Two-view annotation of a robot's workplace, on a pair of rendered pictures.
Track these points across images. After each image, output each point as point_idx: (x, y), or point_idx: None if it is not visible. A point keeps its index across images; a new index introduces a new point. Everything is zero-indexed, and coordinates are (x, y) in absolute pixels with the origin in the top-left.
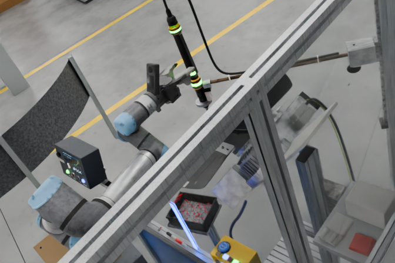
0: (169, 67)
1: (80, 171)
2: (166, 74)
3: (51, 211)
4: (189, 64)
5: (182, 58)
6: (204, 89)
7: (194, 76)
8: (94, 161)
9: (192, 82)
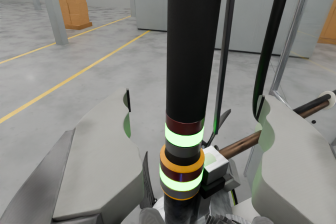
0: (109, 114)
1: None
2: (122, 194)
3: None
4: (206, 92)
5: (184, 52)
6: (209, 189)
7: (199, 148)
8: None
9: (187, 175)
